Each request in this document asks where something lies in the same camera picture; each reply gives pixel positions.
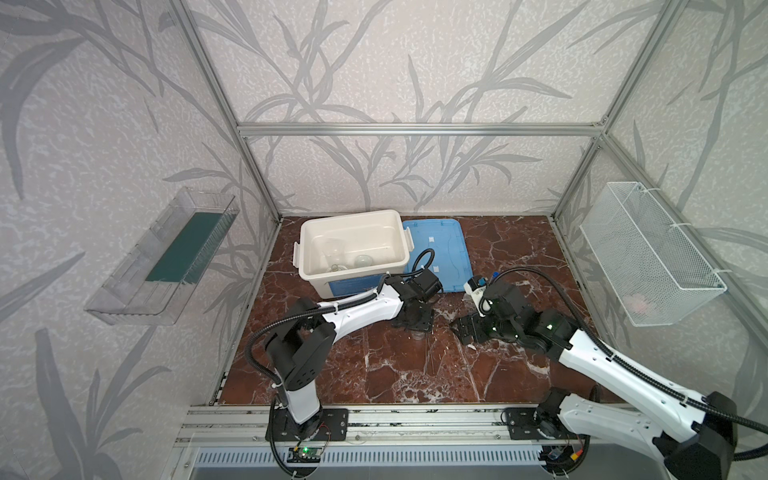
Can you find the blue plastic lid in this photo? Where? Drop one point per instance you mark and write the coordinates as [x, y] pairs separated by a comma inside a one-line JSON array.
[[445, 236]]

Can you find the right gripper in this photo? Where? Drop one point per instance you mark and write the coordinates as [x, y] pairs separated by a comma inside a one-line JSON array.
[[471, 327]]

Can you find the white plastic bin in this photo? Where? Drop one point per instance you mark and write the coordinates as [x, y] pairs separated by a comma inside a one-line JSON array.
[[379, 234]]

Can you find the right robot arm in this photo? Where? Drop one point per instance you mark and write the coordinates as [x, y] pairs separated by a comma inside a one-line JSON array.
[[689, 433]]

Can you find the clear wall shelf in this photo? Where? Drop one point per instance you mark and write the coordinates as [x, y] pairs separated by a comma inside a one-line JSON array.
[[154, 282]]

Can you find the glass petri dish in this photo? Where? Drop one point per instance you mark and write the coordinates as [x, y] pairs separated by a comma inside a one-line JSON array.
[[363, 261]]

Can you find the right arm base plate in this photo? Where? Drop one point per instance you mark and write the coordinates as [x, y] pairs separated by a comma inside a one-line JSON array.
[[522, 424]]

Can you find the aluminium front rail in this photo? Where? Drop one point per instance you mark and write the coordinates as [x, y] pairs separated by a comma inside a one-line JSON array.
[[418, 425]]

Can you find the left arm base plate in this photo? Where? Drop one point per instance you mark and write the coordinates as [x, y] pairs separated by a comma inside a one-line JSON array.
[[328, 424]]

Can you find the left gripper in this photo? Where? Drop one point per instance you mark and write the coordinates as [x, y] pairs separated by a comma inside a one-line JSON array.
[[414, 318]]

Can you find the green circuit board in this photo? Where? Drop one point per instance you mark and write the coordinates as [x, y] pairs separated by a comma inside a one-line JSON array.
[[305, 455]]

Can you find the white wire basket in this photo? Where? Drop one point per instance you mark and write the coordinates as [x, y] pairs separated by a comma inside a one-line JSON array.
[[658, 274]]

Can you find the clear plastic beaker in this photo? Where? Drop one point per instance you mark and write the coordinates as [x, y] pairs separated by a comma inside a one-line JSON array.
[[334, 251]]

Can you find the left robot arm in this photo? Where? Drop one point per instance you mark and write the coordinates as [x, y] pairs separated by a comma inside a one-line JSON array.
[[298, 348]]

